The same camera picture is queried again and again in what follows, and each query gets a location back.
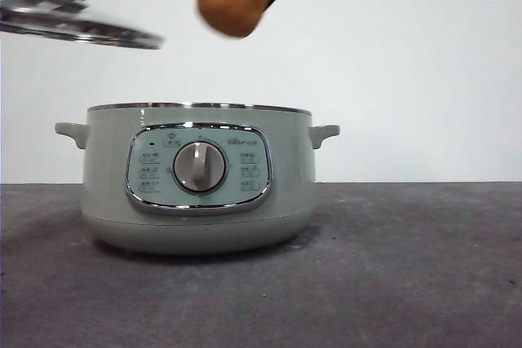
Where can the glass lid with green knob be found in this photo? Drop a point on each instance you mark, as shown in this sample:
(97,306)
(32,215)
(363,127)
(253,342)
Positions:
(81,28)

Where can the brown potato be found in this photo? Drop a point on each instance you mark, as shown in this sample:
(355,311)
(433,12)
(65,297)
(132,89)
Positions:
(232,1)

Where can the pale green electric cooking pot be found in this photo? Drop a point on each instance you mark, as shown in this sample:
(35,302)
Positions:
(110,185)

